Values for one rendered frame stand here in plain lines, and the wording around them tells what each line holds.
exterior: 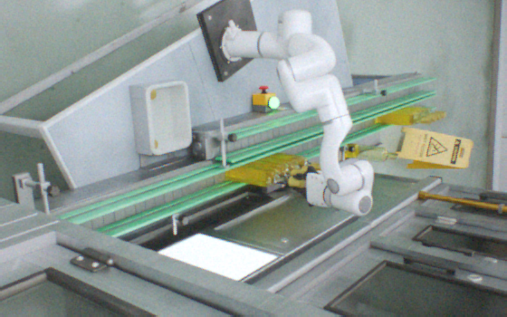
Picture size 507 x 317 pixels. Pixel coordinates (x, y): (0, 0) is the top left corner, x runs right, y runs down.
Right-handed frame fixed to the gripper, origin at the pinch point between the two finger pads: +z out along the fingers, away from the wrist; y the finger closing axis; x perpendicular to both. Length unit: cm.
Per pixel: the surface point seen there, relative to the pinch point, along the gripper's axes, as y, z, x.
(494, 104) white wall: -65, 262, -537
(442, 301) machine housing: -17, -57, 3
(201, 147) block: 10.6, 28.3, 19.8
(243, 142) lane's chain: 8.5, 31.8, 0.4
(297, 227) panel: -12.5, -4.9, 5.6
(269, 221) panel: -12.5, 5.6, 8.9
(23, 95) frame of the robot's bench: 28, 86, 62
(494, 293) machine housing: -17, -63, -10
